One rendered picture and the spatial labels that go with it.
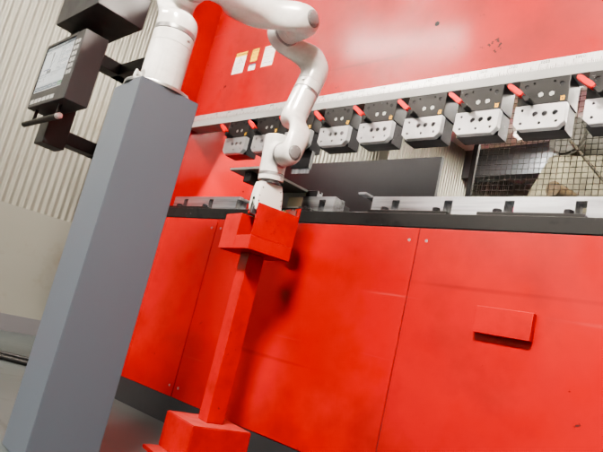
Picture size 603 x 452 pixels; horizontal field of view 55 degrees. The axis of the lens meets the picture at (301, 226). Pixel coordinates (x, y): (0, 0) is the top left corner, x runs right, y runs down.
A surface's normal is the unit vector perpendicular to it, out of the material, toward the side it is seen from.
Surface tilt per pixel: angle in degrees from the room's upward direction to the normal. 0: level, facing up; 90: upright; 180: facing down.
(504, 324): 90
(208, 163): 90
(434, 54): 90
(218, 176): 90
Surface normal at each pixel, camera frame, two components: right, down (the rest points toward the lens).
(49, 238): 0.65, 0.00
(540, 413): -0.66, -0.29
